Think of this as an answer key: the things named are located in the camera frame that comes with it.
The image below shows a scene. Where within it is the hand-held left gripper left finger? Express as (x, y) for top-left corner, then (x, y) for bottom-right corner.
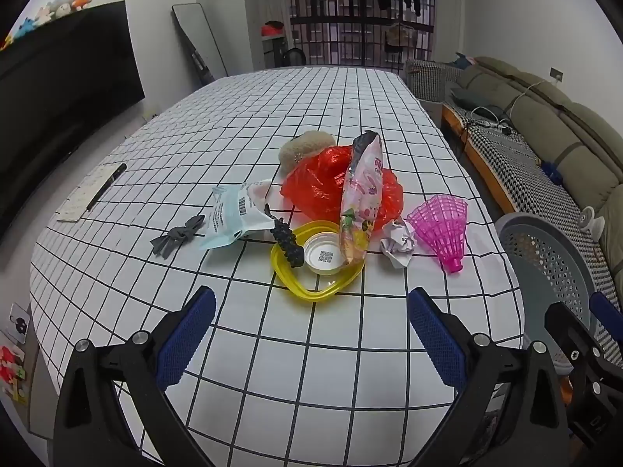
(53, 286), (217, 467)

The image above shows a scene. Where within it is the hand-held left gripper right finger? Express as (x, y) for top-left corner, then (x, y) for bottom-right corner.
(406, 287), (570, 467)

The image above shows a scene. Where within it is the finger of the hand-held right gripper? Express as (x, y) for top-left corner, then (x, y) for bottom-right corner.
(589, 291), (623, 368)
(544, 302), (609, 390)

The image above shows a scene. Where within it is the grey perforated basket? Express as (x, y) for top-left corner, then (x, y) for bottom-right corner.
(495, 211), (623, 375)

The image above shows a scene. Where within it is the dark grey ribbon bow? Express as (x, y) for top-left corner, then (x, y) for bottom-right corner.
(150, 214), (206, 258)

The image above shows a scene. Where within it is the paper ball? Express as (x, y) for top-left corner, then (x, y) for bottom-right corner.
(380, 219), (420, 269)

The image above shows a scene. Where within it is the yellow plastic lid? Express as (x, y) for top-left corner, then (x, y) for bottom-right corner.
(271, 220), (367, 302)

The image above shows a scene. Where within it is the pink plastic mesh cone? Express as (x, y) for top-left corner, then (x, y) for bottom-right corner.
(406, 195), (469, 274)

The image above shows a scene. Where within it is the white blue wrapper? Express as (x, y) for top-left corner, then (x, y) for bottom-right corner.
(199, 180), (277, 251)

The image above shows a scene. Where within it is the black spiky hair clip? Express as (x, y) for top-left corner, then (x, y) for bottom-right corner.
(264, 203), (305, 269)

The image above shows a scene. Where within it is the white round cap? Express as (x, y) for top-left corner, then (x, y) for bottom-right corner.
(304, 234), (345, 274)

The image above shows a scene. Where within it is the pink snack packet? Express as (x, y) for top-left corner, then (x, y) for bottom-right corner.
(339, 130), (385, 266)

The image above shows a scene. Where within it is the red plastic bag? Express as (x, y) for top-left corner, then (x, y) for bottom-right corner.
(281, 145), (406, 222)

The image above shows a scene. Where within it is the beige round sponge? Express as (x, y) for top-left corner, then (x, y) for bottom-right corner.
(278, 130), (336, 176)

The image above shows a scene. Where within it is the white handheld fan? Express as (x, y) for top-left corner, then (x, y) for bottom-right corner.
(579, 207), (607, 239)

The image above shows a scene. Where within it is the black pen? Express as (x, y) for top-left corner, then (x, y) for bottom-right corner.
(85, 163), (128, 211)

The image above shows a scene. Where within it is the white card sheet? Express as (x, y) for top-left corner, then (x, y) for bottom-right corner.
(55, 164), (118, 222)

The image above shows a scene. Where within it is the red sticker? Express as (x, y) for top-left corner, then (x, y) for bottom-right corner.
(0, 345), (25, 383)

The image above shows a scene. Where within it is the olive green sofa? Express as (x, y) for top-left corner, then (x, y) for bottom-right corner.
(440, 56), (623, 302)

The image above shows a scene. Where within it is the power strip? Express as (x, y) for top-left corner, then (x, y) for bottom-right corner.
(470, 119), (512, 134)

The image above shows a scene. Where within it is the dark cushion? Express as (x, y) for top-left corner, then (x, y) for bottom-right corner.
(450, 86), (502, 110)

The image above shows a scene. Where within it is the houndstooth pouf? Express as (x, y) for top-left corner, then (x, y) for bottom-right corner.
(405, 58), (463, 103)

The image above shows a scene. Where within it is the black television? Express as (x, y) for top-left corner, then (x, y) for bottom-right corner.
(0, 1), (147, 239)

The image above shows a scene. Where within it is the grey cabinet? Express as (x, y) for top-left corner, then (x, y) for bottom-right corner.
(262, 36), (293, 69)

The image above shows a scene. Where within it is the leaning mirror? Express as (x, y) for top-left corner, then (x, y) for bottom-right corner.
(171, 2), (227, 86)

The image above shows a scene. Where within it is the beige garment on hanger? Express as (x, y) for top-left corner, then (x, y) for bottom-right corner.
(384, 22), (419, 52)

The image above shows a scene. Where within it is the dark window grille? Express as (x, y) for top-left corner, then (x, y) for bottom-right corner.
(283, 0), (436, 66)

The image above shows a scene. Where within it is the row of plush toys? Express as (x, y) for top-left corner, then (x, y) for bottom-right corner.
(0, 0), (93, 52)

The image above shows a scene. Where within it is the white wall hook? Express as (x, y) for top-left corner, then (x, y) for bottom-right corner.
(7, 303), (31, 344)

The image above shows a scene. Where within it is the white cable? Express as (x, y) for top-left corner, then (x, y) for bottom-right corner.
(467, 83), (541, 132)

